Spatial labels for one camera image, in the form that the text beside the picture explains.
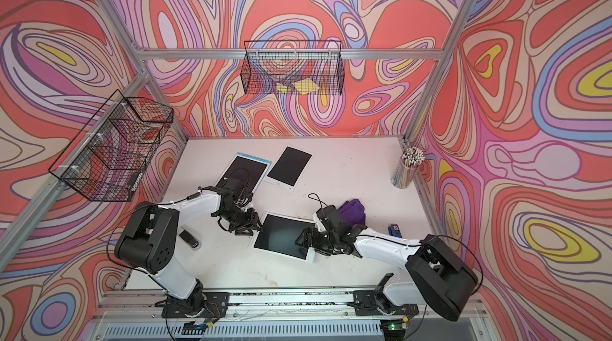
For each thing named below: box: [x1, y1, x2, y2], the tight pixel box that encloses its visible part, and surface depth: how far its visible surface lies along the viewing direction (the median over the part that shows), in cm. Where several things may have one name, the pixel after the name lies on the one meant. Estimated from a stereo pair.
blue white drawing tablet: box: [213, 152, 273, 196], surface depth 110 cm
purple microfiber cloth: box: [337, 198, 366, 227], surface depth 92 cm
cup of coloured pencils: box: [390, 146, 426, 190], surface depth 93 cm
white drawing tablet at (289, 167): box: [263, 145, 314, 193], surface depth 110 cm
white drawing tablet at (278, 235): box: [248, 211, 317, 263], surface depth 89 cm
